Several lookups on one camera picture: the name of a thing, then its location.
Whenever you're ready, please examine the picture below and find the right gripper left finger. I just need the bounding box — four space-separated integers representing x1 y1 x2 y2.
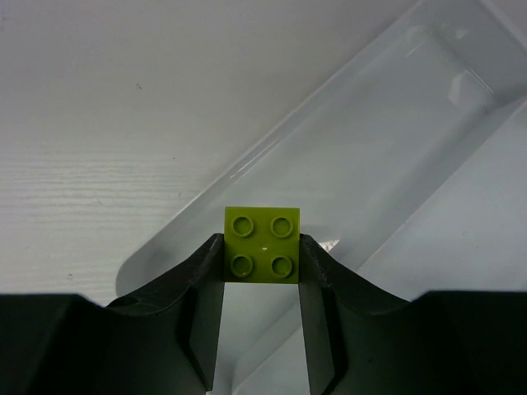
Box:
1 234 224 394

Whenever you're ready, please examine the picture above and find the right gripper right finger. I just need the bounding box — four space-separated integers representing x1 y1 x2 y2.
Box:
298 235 526 394

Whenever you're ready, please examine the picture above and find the green square brick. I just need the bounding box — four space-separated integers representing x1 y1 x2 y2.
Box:
223 207 301 284

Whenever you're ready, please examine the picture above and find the white compartment sorting tray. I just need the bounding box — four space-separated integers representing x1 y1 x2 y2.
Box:
116 1 526 394

